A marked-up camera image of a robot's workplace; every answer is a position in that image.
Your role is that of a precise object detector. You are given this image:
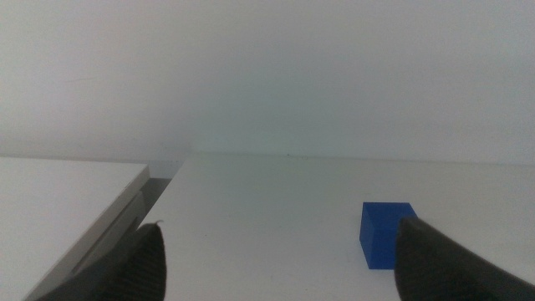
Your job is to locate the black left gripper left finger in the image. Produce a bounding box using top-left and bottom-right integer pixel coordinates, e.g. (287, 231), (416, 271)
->
(35, 220), (167, 301)

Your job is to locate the blue cube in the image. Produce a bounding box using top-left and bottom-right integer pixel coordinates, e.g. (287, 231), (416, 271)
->
(359, 202), (418, 271)

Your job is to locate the white side table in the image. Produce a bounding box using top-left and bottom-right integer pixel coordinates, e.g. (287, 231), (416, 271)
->
(0, 156), (150, 301)

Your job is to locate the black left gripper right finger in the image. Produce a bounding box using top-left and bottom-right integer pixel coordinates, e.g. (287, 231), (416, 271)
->
(394, 216), (535, 301)

